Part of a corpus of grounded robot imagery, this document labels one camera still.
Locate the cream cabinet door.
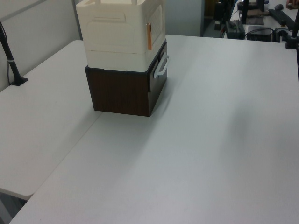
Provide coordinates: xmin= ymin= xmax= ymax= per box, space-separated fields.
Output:
xmin=146 ymin=3 xmax=167 ymax=50

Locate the cream plastic cabinet box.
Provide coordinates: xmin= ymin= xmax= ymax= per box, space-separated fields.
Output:
xmin=75 ymin=0 xmax=167 ymax=72

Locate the black monitor stand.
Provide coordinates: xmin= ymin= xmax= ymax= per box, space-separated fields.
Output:
xmin=237 ymin=0 xmax=266 ymax=26

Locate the black electronics box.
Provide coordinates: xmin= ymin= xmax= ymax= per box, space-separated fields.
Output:
xmin=245 ymin=25 xmax=274 ymax=42

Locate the black and green device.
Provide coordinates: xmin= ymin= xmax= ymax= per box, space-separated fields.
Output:
xmin=225 ymin=20 xmax=246 ymax=39

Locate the black computer tower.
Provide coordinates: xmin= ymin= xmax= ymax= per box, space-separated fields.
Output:
xmin=213 ymin=0 xmax=231 ymax=31

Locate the dark brown drawer front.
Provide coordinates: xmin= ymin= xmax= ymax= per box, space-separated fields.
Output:
xmin=148 ymin=43 xmax=169 ymax=92

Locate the dark brown wooden drawer box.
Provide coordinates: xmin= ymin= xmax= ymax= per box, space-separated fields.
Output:
xmin=85 ymin=39 xmax=169 ymax=118

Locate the white drawer handle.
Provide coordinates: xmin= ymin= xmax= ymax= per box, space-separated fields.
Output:
xmin=153 ymin=54 xmax=171 ymax=78

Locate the black camera stand pole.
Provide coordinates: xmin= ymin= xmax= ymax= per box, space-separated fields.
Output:
xmin=0 ymin=20 xmax=29 ymax=87

